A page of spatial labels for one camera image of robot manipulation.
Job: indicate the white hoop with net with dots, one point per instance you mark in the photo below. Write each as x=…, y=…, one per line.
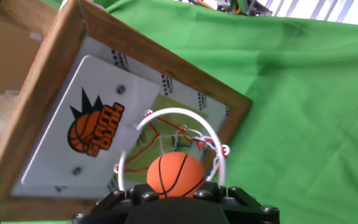
x=179, y=110

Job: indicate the green cloth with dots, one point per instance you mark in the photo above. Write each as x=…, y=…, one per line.
x=291, y=109

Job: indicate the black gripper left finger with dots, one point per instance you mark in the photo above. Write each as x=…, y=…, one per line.
x=110, y=205

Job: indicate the white backboard plate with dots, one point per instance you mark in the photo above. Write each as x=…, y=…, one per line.
x=104, y=81

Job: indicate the small orange basketball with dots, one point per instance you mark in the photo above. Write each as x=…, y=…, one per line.
x=176, y=174

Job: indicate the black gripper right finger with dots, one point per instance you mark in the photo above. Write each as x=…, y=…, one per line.
x=247, y=208

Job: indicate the brown cardboard box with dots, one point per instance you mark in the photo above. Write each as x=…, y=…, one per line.
x=8, y=59

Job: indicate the wooden picture frame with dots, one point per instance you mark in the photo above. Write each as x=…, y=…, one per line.
x=42, y=81

